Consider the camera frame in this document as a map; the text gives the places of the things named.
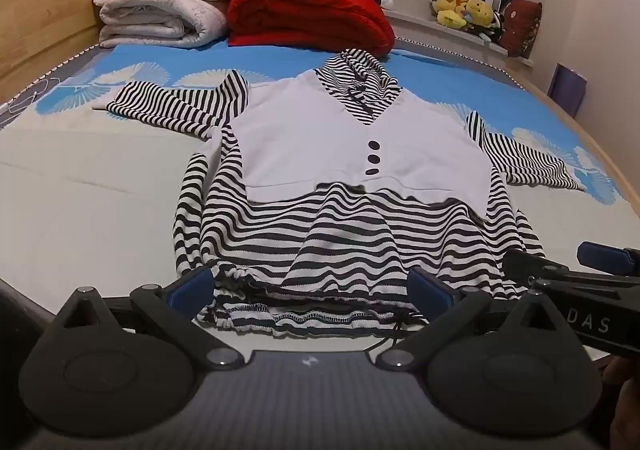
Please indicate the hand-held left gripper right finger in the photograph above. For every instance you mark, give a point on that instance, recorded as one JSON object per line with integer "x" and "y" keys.
{"x": 429, "y": 291}

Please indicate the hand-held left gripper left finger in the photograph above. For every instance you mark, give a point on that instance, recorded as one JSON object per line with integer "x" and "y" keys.
{"x": 190, "y": 289}

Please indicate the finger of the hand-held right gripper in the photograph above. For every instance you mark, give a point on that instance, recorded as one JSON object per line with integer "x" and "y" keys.
{"x": 610, "y": 256}
{"x": 532, "y": 269}

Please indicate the black white striped hooded top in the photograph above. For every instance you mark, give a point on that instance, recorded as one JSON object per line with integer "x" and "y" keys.
{"x": 310, "y": 140}

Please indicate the person's right forearm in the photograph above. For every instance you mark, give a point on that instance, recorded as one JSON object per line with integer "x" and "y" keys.
{"x": 625, "y": 405}

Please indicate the blue fan-print bed sheet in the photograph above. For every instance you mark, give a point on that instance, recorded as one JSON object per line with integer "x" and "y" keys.
{"x": 75, "y": 180}

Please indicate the purple box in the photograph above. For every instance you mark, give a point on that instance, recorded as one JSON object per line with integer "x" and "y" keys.
{"x": 567, "y": 88}

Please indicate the dark red cushion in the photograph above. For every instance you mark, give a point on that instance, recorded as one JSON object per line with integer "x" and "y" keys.
{"x": 522, "y": 25}

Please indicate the yellow plush toy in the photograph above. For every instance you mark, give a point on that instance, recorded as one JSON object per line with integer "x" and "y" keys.
{"x": 481, "y": 13}
{"x": 450, "y": 5}

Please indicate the folded red blanket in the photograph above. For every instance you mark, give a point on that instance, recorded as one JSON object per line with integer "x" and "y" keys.
{"x": 305, "y": 10}

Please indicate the wooden headboard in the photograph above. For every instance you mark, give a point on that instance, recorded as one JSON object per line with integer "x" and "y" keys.
{"x": 50, "y": 10}

